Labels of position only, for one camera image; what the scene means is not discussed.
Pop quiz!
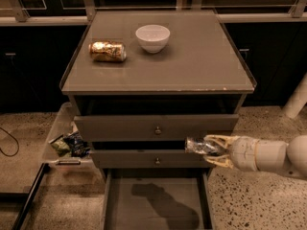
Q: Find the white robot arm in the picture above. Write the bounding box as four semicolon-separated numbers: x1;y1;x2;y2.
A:
203;135;307;179

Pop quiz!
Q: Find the black floor cable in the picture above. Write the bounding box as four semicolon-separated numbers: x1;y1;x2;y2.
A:
0;126;20;158

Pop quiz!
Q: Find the grey middle drawer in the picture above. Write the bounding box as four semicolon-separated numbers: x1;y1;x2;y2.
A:
91;149;214;169

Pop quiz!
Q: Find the brass top drawer knob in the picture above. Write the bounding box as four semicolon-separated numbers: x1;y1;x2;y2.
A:
154;126;162;135

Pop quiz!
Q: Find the grey bottom drawer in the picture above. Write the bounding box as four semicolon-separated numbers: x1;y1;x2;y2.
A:
102;169;216;230

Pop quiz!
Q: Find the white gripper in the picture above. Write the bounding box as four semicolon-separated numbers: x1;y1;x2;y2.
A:
203;134;257;172

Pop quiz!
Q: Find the grey top drawer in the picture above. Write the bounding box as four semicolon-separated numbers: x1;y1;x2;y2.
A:
74;114;239;142

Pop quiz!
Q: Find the green snack bag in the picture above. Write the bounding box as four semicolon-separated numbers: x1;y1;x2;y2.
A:
51;137;71;157

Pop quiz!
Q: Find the silver blue redbull can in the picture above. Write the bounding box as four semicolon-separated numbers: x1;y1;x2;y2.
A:
185;137;225;156

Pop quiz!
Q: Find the grey drawer cabinet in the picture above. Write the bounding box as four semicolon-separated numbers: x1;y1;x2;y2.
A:
59;9;258;180

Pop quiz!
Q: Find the gold soda can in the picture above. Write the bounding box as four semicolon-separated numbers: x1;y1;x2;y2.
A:
88;41;127;62

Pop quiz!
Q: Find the clear plastic storage bin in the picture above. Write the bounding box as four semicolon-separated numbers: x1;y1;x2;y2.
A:
41;103;94;172

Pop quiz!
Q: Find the dark blue snack bag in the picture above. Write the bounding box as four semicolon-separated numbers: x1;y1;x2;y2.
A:
63;131;89;157

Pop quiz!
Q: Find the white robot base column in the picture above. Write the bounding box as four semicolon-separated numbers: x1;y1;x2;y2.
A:
283;73;307;119

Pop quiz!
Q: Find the black floor rail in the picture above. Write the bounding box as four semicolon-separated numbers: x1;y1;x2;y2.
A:
0;163;50;230

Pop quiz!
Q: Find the white ceramic bowl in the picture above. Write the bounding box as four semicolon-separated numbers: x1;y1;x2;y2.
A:
135;25;171;54

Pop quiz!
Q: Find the grey drawer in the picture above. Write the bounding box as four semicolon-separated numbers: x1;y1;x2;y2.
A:
102;169;216;230
91;149;214;169
74;114;239;142

